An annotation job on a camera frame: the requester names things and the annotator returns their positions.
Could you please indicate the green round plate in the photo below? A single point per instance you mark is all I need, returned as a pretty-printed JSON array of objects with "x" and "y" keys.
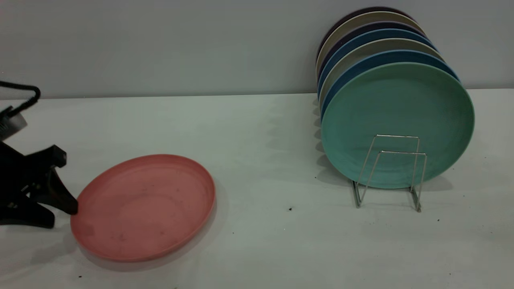
[{"x": 393, "y": 104}]

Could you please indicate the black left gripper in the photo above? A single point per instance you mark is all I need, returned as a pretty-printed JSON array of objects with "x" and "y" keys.
[{"x": 20, "y": 172}]

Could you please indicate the pink round plate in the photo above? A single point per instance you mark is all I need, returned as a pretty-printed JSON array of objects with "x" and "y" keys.
[{"x": 144, "y": 208}]

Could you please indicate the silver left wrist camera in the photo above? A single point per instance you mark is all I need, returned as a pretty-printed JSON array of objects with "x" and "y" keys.
[{"x": 10, "y": 124}]

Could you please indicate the beige round plate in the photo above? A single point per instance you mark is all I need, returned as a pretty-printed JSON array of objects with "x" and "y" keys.
[
  {"x": 361, "y": 19},
  {"x": 377, "y": 45}
]

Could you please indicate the dark purple round plate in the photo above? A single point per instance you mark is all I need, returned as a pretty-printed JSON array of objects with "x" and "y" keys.
[
  {"x": 371, "y": 26},
  {"x": 348, "y": 17}
]

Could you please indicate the blue round plate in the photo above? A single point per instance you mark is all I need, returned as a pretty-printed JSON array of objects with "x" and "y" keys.
[
  {"x": 385, "y": 57},
  {"x": 373, "y": 35}
]

